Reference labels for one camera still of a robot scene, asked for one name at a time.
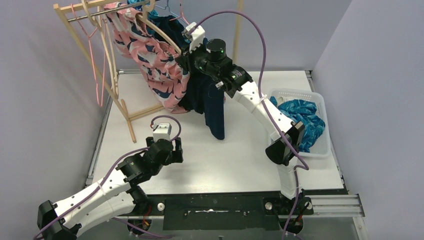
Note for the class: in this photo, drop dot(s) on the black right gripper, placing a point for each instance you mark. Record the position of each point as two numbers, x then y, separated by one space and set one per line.
185 61

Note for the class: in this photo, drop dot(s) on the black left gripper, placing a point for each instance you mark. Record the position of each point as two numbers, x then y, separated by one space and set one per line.
176 150

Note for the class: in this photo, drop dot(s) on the pink floral shorts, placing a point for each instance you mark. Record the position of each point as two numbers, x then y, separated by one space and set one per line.
155 58

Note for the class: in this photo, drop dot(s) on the wooden hanger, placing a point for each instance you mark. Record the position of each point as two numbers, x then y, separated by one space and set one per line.
101 25
143 17

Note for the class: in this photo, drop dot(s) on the wooden hanger front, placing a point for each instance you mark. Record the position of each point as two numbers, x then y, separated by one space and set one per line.
101 25

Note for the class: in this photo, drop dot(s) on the blue shark print shorts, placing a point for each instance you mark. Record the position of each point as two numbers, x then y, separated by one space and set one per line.
299 110

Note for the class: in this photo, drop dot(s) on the white shorts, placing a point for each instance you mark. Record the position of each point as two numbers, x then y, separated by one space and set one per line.
281 99

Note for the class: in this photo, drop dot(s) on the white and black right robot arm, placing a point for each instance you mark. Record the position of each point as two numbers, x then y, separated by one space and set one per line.
285 134

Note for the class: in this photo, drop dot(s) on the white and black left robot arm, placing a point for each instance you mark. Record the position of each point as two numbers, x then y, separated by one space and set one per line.
117 193

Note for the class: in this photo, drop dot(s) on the navy blue shorts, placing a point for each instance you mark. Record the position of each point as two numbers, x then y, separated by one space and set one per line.
205 96

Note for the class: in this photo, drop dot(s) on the teal fish print shorts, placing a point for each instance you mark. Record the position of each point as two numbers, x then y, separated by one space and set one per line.
151 15

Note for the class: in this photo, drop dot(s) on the wooden clothes rack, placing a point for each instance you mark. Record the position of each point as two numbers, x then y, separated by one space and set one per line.
93 10

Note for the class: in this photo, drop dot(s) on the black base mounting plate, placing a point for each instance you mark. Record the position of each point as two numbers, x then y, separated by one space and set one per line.
265 210

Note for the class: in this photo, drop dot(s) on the white plastic basket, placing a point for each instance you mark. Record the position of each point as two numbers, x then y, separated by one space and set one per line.
322 147

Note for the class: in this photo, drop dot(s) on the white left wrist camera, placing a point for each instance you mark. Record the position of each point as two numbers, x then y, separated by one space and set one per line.
161 131

